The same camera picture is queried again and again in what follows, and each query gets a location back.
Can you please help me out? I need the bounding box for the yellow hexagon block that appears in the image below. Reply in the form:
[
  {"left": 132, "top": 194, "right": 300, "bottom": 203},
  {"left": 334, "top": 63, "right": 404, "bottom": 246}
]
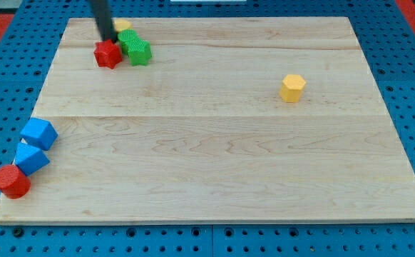
[{"left": 279, "top": 74, "right": 306, "bottom": 103}]

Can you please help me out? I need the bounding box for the green circle block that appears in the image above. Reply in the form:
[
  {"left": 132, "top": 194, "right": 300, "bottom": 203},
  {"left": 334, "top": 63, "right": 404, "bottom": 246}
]
[{"left": 118, "top": 29, "right": 138, "bottom": 54}]

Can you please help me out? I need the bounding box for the light wooden board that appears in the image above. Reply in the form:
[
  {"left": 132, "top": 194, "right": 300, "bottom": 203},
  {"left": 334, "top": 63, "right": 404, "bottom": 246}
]
[{"left": 0, "top": 16, "right": 415, "bottom": 226}]

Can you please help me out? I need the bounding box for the green star block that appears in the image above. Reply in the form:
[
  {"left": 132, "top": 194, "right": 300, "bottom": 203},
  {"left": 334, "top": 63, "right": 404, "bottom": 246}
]
[{"left": 127, "top": 39, "right": 152, "bottom": 66}]

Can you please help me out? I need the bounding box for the red star block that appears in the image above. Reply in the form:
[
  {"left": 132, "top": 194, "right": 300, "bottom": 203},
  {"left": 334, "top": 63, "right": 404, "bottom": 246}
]
[{"left": 93, "top": 39, "right": 123, "bottom": 69}]

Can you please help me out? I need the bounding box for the yellow block behind rod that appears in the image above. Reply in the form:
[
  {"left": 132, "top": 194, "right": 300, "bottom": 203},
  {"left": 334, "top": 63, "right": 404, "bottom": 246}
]
[{"left": 113, "top": 19, "right": 133, "bottom": 33}]

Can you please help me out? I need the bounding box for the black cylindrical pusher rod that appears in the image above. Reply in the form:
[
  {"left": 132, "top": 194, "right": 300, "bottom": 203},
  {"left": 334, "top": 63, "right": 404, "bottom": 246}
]
[{"left": 88, "top": 0, "right": 118, "bottom": 43}]

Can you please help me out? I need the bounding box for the blue cube block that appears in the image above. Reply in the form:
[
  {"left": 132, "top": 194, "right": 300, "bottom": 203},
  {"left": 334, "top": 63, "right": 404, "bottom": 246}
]
[{"left": 20, "top": 118, "right": 58, "bottom": 151}]

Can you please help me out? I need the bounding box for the blue triangle block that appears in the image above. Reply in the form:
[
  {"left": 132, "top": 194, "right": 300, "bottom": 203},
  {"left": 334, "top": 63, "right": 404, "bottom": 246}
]
[{"left": 14, "top": 142, "right": 50, "bottom": 176}]

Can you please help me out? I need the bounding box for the red cylinder block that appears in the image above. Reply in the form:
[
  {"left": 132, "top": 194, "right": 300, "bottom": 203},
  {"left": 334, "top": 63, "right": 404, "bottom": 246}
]
[{"left": 0, "top": 164, "right": 31, "bottom": 199}]

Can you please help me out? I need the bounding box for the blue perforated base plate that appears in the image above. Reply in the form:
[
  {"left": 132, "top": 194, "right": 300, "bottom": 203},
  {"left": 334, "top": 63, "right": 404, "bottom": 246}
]
[{"left": 0, "top": 0, "right": 415, "bottom": 256}]

